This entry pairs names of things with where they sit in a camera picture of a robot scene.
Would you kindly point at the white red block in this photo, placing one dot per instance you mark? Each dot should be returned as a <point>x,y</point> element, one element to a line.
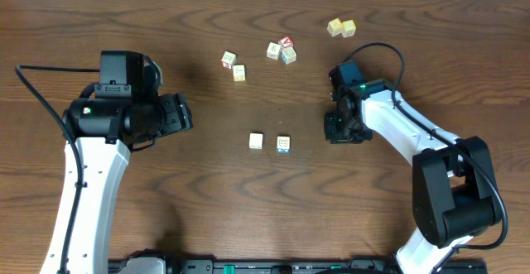
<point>228,60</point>

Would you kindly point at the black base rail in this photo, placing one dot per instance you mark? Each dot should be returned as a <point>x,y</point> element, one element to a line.
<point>149,261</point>

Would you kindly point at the blue block in cluster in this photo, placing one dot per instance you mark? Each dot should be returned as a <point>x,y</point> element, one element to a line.
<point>288,55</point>

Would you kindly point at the red A block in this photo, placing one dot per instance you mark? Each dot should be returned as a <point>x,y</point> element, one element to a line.
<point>286,42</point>

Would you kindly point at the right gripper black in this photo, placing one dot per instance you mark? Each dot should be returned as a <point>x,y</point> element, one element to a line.
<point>335,136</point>

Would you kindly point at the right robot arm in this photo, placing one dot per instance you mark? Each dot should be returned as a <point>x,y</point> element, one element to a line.
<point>454,190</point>

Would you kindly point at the yellow block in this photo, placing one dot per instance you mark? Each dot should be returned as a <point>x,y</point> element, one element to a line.
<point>349,28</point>
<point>335,27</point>
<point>239,73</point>

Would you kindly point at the yellow block near centre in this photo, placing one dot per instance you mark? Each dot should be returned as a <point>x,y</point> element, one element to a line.
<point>239,73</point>

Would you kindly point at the plain white block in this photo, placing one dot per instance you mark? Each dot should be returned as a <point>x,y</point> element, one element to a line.
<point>255,140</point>

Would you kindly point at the white block in cluster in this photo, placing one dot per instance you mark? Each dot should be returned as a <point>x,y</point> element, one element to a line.
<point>273,51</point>

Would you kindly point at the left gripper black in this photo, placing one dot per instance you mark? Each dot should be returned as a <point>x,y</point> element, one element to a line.
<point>174,118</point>

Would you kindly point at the blue X block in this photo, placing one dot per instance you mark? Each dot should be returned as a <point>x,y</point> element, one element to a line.
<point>283,144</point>

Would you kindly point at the yellow block far left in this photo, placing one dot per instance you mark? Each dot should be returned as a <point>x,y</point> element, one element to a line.
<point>335,27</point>

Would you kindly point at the yellow block far right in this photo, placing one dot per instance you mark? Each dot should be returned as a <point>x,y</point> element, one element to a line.
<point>349,28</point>

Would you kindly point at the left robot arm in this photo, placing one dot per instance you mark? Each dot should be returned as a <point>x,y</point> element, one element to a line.
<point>112,118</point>

